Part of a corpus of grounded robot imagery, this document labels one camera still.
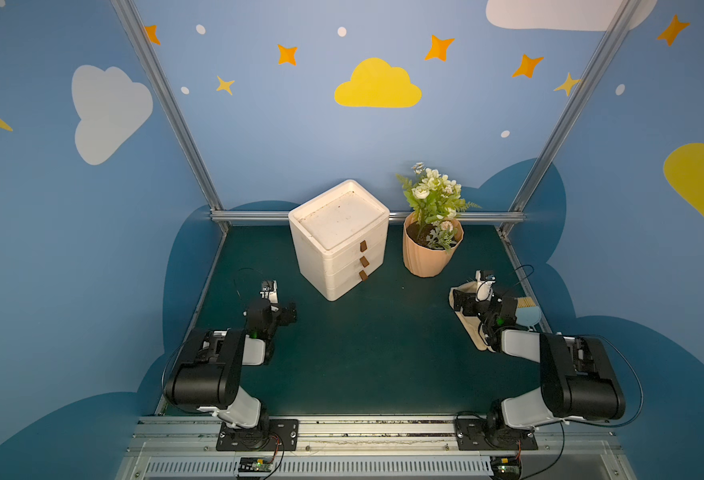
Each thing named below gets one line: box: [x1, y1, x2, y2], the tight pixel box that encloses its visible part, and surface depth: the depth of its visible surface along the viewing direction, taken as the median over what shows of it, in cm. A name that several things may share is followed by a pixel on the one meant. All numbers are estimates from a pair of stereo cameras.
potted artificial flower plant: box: [397, 162, 482, 277], surface depth 95 cm
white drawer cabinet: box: [288, 179, 390, 302], surface depth 93 cm
